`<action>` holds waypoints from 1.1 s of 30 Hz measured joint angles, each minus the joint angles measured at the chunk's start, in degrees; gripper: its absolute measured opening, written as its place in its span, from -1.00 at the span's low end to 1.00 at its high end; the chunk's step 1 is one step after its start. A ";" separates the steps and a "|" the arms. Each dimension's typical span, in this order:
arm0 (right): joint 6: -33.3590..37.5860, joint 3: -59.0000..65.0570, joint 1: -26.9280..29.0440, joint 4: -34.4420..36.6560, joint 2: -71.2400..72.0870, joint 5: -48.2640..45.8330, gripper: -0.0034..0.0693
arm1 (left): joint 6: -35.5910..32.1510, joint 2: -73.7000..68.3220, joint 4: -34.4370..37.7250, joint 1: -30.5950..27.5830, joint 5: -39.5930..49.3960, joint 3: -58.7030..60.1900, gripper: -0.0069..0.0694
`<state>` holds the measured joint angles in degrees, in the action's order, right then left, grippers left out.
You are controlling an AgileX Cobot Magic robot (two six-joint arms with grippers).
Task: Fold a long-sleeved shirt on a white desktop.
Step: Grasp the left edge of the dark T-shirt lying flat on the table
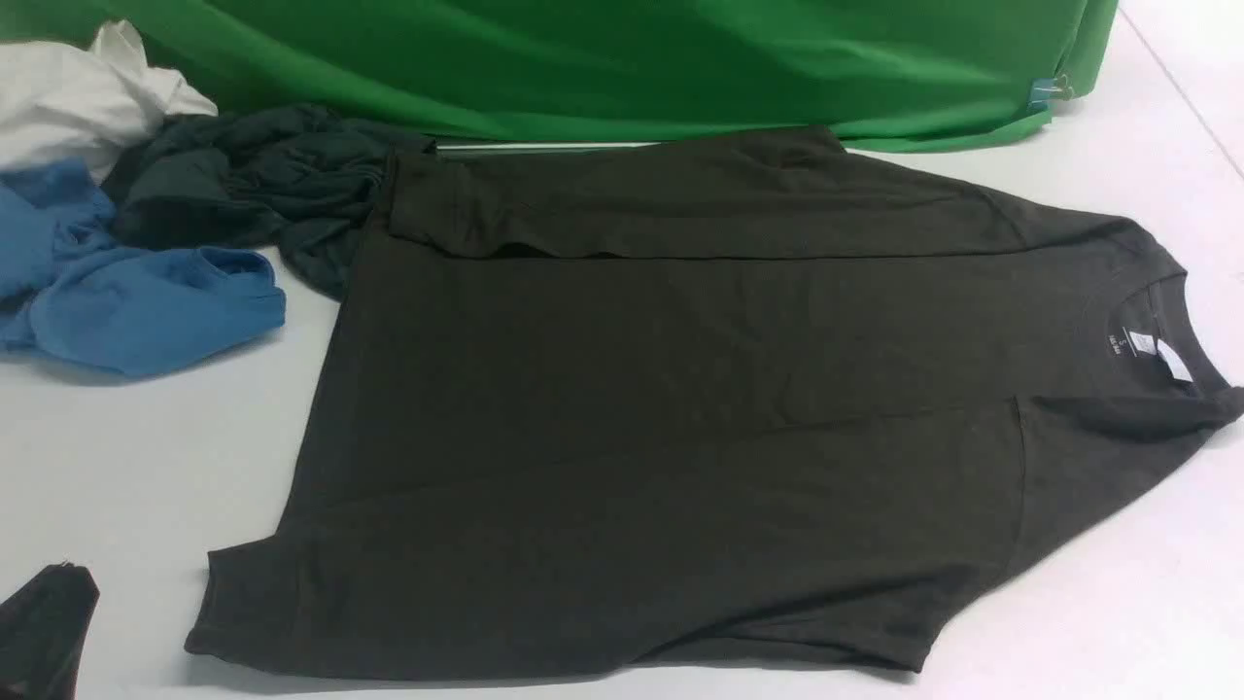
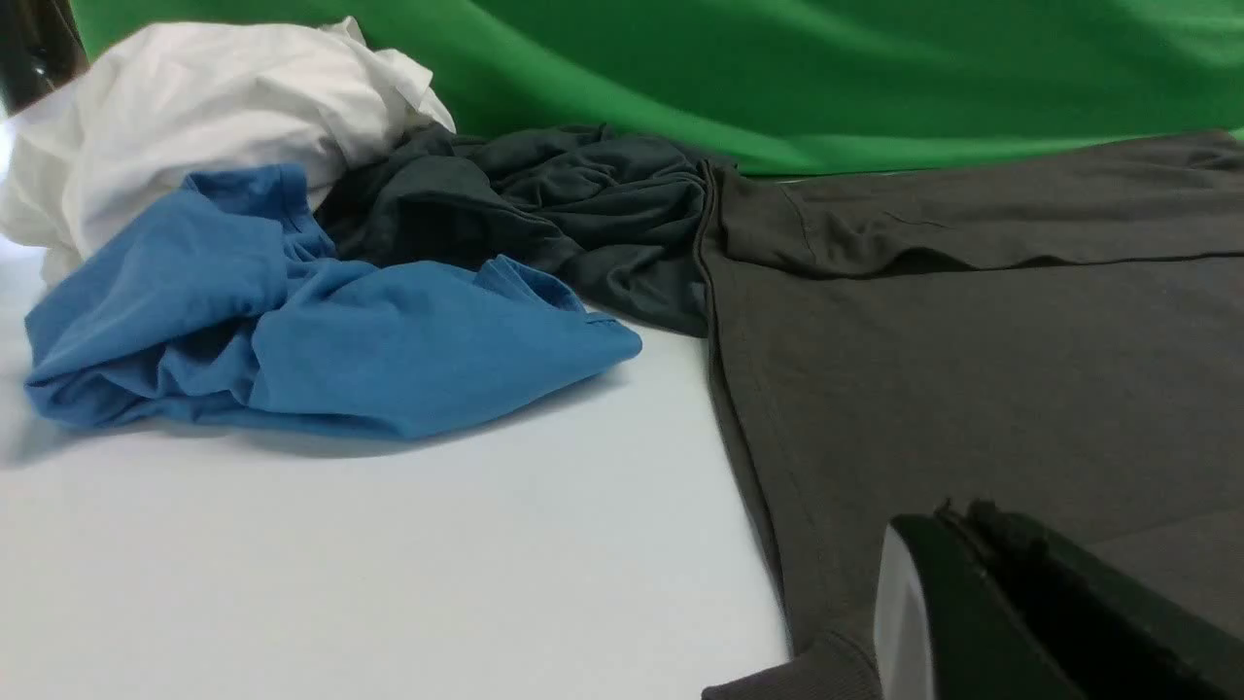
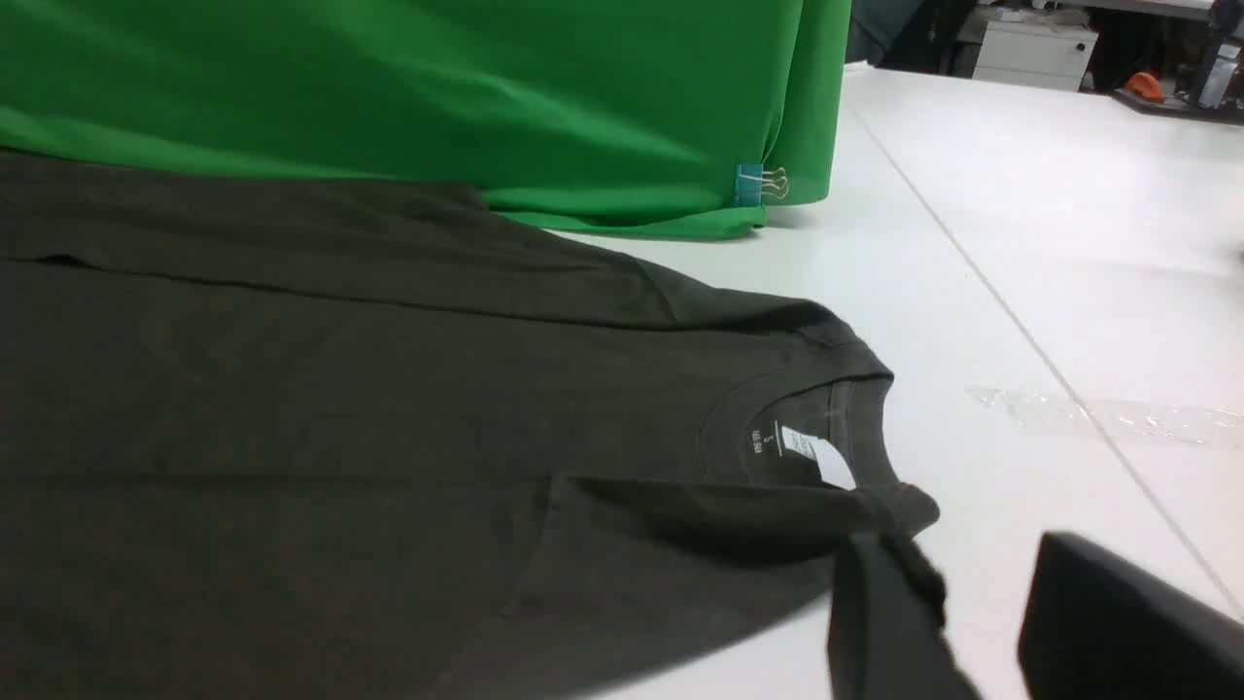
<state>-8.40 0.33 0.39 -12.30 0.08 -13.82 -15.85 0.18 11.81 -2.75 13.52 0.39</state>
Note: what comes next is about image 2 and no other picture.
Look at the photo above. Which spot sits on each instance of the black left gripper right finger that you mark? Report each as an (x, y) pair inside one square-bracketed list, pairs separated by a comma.
[(1111, 635)]

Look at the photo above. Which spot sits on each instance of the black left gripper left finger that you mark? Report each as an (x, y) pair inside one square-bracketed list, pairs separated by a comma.
[(944, 630)]

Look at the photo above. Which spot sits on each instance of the gray long-sleeve top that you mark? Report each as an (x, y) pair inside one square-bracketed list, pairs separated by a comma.
[(1059, 336)]

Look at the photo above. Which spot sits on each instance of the dark teal crumpled shirt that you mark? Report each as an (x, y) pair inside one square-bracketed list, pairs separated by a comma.
[(614, 215)]

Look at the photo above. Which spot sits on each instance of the green backdrop cloth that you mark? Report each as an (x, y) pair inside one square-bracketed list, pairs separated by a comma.
[(796, 88)]

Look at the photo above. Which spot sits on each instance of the blue crumpled shirt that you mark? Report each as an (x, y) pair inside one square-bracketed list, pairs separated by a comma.
[(224, 303)]

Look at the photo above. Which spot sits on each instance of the white crumpled shirt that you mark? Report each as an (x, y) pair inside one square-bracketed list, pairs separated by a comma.
[(183, 97)]

